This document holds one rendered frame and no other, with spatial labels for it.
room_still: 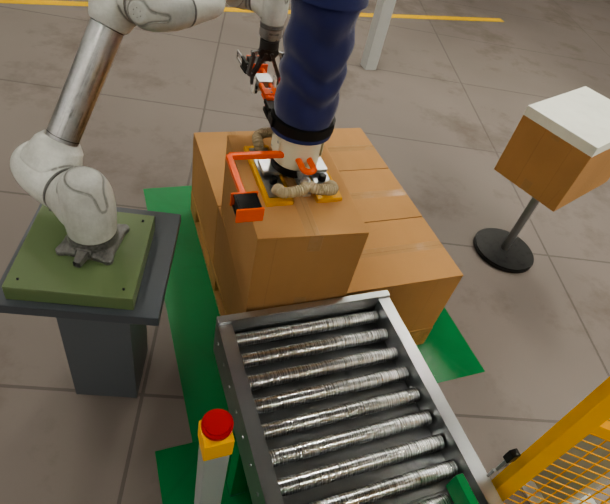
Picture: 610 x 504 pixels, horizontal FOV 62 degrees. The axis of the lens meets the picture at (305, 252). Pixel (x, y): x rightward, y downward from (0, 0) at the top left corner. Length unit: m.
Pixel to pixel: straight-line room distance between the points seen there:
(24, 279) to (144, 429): 0.88
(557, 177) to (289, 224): 1.60
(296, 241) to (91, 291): 0.66
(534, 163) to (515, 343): 0.98
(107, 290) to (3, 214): 1.63
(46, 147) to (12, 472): 1.23
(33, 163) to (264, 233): 0.74
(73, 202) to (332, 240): 0.82
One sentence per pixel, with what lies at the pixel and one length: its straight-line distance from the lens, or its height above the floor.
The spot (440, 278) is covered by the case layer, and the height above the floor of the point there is 0.54.
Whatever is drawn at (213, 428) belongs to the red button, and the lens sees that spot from 1.17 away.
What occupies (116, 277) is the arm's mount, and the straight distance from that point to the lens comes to 1.72.
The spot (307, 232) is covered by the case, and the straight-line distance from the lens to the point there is 1.72.
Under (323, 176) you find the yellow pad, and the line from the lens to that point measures 1.90.
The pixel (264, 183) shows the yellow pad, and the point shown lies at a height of 0.97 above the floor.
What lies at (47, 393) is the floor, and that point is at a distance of 2.47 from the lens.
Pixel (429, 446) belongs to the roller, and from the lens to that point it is 1.85.
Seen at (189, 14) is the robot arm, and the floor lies 1.48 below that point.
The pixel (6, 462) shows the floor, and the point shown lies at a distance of 2.37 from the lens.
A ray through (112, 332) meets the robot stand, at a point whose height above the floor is 0.47.
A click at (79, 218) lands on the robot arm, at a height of 0.99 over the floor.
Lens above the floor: 2.10
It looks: 44 degrees down
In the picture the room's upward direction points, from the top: 15 degrees clockwise
